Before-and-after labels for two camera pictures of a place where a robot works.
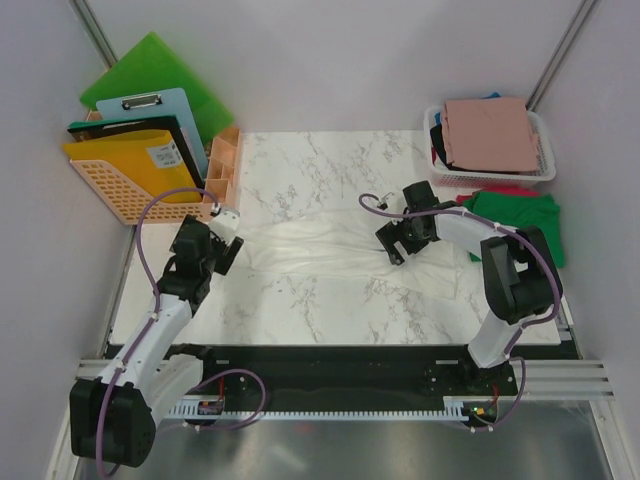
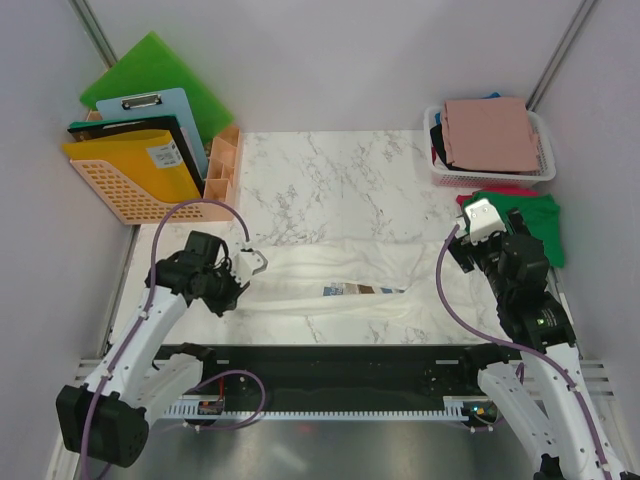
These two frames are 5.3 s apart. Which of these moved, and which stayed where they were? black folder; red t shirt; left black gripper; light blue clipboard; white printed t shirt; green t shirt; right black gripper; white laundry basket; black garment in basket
Moved: right black gripper; left black gripper; white printed t shirt
Stayed: light blue clipboard; white laundry basket; green t shirt; black garment in basket; red t shirt; black folder
